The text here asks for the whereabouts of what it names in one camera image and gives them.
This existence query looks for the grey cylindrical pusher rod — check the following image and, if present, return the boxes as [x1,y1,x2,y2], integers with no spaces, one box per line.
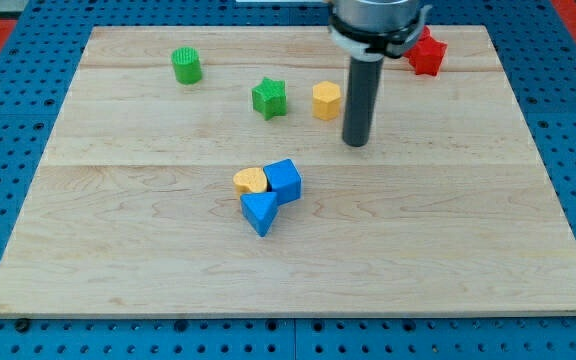
[342,57,383,147]

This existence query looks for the wooden board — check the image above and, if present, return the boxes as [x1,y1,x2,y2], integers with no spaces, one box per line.
[0,26,576,319]

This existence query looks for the yellow heart block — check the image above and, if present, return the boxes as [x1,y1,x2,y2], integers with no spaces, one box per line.
[232,167,268,194]

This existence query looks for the blue cube block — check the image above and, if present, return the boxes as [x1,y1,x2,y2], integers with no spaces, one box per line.
[263,159,302,205]

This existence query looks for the red star block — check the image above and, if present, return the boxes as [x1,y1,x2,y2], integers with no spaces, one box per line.
[404,26,448,76]

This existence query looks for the green cylinder block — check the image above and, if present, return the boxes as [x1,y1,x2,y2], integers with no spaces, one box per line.
[171,47,203,85]

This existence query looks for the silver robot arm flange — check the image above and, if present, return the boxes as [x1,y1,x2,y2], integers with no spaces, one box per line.
[328,0,432,62]

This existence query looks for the green star block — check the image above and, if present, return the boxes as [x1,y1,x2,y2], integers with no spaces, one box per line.
[251,77,287,120]

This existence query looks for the blue triangle block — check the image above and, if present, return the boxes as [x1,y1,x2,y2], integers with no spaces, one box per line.
[240,192,278,237]

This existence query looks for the yellow hexagon block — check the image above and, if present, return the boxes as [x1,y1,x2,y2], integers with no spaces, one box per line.
[312,81,341,121]

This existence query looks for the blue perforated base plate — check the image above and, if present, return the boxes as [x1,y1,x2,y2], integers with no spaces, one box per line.
[0,0,576,359]

